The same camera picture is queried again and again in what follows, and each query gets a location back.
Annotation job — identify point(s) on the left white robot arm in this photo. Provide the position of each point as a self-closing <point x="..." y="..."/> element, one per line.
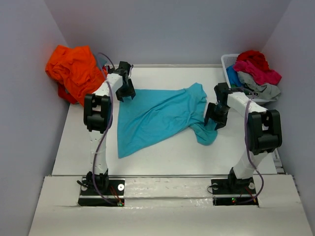
<point x="98" y="117"/>

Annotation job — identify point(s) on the red t shirt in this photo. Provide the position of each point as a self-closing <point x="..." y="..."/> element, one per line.
<point x="256" y="58"/>

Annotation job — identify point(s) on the green garment in basket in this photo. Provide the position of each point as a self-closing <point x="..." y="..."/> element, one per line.
<point x="245" y="90"/>

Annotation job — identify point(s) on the orange t shirt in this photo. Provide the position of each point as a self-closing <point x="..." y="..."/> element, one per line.
<point x="76" y="72"/>

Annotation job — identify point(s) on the blue t shirt in basket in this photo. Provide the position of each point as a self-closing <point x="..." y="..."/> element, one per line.
<point x="233" y="77"/>

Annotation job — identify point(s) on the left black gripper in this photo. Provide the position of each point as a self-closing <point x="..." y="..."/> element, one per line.
<point x="130" y="92"/>

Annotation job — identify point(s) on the grey t shirt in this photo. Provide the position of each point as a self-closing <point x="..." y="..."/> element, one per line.
<point x="266" y="91"/>

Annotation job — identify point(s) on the teal t shirt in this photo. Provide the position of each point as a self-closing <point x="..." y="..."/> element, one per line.
<point x="153" y="116"/>

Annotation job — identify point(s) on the magenta t shirt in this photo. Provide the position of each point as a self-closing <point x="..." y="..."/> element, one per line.
<point x="259" y="76"/>

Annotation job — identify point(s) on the white plastic laundry basket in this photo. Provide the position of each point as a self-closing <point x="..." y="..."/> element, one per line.
<point x="229" y="60"/>

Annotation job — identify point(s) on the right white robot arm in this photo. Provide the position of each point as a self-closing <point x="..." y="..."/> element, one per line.
<point x="263" y="134"/>

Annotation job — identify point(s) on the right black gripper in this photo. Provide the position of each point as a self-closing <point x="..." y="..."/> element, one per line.
<point x="221" y="121"/>

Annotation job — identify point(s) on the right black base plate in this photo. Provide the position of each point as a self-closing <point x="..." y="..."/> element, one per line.
<point x="224" y="195"/>

